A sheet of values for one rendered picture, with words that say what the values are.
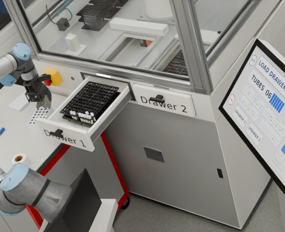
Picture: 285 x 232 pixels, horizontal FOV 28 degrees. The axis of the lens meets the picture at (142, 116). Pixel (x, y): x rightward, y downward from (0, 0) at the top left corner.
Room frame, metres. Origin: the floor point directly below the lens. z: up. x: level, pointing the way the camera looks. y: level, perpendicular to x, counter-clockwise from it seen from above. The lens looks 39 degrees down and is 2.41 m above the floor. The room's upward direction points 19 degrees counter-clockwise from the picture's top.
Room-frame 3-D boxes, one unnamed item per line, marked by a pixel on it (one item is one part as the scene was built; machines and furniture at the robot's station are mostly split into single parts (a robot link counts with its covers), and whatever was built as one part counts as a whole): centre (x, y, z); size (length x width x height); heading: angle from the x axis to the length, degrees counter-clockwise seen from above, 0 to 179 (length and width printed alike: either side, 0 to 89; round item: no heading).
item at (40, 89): (2.24, 0.43, 0.95); 0.09 x 0.08 x 0.12; 152
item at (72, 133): (1.94, 0.34, 0.87); 0.29 x 0.02 x 0.11; 45
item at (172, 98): (1.94, -0.11, 0.87); 0.29 x 0.02 x 0.11; 45
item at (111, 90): (2.08, 0.20, 0.87); 0.22 x 0.18 x 0.06; 135
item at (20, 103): (2.44, 0.55, 0.77); 0.13 x 0.09 x 0.02; 130
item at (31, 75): (2.25, 0.42, 1.03); 0.08 x 0.08 x 0.05
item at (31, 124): (2.23, 0.46, 0.78); 0.12 x 0.08 x 0.04; 152
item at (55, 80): (2.39, 0.36, 0.88); 0.07 x 0.05 x 0.07; 45
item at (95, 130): (2.09, 0.19, 0.86); 0.40 x 0.26 x 0.06; 135
